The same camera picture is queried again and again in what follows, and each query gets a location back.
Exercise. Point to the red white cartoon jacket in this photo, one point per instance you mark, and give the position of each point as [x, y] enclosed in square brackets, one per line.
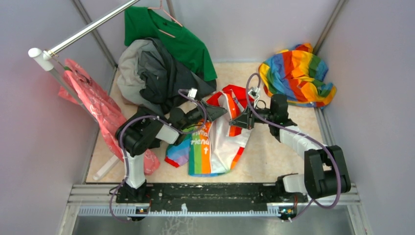
[217, 147]

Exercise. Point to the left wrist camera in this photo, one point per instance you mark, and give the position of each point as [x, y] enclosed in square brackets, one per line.
[191, 93]

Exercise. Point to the green t-shirt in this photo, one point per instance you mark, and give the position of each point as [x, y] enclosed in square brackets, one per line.
[183, 45]

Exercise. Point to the silver clothes rail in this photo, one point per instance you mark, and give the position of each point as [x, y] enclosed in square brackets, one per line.
[43, 57]

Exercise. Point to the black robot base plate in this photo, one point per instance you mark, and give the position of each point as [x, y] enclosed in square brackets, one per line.
[209, 197]

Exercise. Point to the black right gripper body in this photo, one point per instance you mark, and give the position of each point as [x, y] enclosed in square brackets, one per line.
[265, 114]

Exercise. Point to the aluminium frame rail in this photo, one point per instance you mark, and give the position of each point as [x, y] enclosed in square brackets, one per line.
[92, 209]

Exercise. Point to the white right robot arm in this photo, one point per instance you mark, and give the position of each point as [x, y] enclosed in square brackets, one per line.
[325, 170]

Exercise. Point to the rainbow striped garment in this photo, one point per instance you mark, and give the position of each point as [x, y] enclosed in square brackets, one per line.
[299, 74]

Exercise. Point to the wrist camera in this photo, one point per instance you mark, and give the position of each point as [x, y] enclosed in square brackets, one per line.
[254, 94]
[191, 93]

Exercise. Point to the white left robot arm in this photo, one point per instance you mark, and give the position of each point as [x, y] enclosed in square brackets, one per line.
[146, 129]

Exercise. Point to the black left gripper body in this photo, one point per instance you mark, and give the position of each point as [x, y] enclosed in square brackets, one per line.
[199, 113]

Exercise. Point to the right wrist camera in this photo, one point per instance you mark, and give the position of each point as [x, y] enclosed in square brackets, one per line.
[254, 94]

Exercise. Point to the pink patterned garment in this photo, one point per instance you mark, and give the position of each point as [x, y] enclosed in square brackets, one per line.
[96, 100]

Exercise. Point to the pink clothes hanger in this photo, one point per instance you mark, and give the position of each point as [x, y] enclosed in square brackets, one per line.
[165, 8]

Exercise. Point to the dark grey jacket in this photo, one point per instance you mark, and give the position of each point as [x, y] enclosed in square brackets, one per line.
[150, 76]

